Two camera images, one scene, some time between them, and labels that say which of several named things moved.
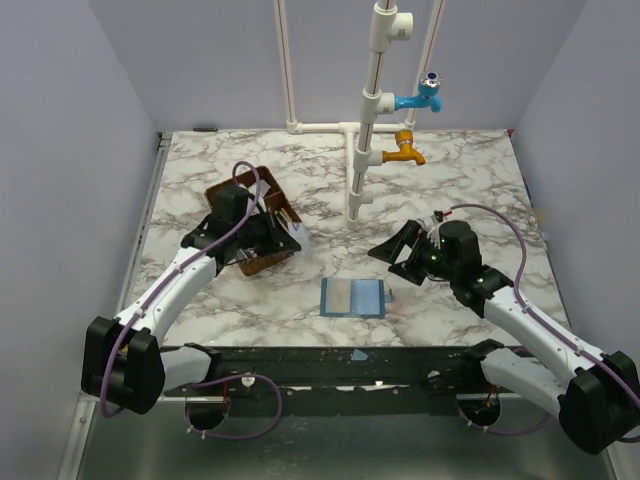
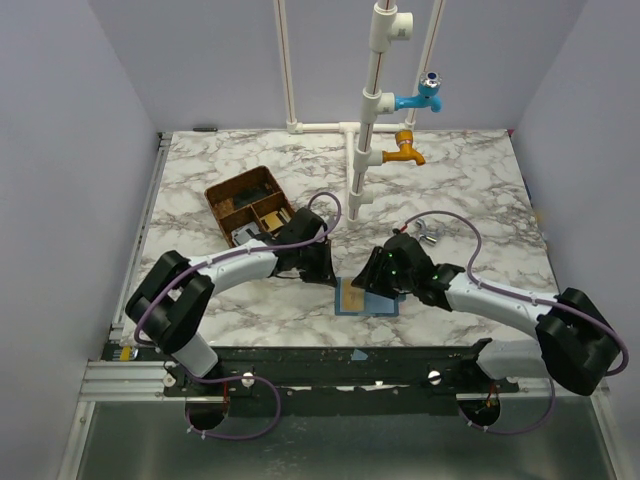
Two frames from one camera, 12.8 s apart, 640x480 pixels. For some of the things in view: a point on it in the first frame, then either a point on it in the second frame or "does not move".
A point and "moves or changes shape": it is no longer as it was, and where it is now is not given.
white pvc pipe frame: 386,25 does not move
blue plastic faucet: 428,94 does not move
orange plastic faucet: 404,138 does not move
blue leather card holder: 353,298 moves or changes shape
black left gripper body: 273,232 → 316,261
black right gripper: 409,253 → 377,270
